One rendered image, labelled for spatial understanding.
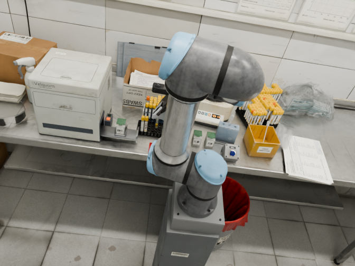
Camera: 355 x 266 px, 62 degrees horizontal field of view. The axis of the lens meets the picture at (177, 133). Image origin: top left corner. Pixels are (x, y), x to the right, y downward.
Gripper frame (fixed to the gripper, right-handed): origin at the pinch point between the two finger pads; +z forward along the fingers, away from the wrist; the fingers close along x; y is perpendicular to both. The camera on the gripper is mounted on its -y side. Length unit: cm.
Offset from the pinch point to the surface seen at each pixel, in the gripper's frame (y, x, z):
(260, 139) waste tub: 58, 13, -15
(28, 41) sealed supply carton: -62, 46, 35
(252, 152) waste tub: 51, 0, -13
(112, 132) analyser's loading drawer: -8.5, -0.9, 19.7
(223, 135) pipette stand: 37.3, 7.4, -7.7
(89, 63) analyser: -33.1, 13.2, 3.9
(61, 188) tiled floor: 0, 30, 120
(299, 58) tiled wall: 64, 60, -50
